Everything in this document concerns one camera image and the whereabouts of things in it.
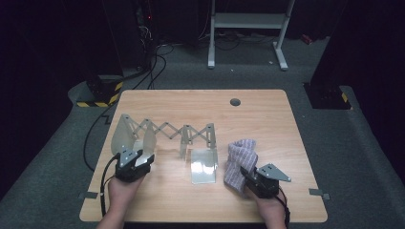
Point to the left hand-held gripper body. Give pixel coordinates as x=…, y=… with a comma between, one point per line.
x=127, y=168

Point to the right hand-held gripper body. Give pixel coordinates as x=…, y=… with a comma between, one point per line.
x=266, y=184

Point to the striped purple cloth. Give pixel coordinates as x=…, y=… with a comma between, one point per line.
x=240, y=162

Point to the grey metal expandable book rack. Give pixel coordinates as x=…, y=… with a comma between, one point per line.
x=194, y=149

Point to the person's right hand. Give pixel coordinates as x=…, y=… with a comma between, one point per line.
x=270, y=206

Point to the person's left hand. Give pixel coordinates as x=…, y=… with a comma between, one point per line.
x=124, y=194

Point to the grey tape strip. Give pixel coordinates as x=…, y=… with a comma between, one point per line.
x=88, y=195
x=318, y=192

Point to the black yellow striped stand base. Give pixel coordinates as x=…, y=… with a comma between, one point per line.
x=103, y=92

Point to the dark round table grommet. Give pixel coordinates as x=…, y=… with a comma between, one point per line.
x=235, y=102

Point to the black stand base yellow corner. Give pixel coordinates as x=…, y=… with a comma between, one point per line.
x=328, y=97

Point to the dark equipment rack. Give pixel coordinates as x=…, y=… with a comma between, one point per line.
x=130, y=31

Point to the small red object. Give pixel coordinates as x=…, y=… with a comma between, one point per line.
x=306, y=38

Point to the white metal stand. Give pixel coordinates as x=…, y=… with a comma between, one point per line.
x=248, y=20

